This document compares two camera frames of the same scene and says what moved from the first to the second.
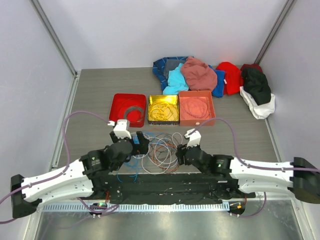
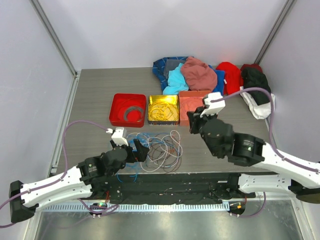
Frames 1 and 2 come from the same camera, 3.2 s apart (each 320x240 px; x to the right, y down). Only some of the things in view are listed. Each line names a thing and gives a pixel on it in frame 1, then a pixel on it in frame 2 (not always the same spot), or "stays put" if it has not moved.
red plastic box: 131,107 stays put
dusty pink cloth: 198,75 stays put
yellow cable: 163,111 stays put
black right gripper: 181,150 -> 195,119
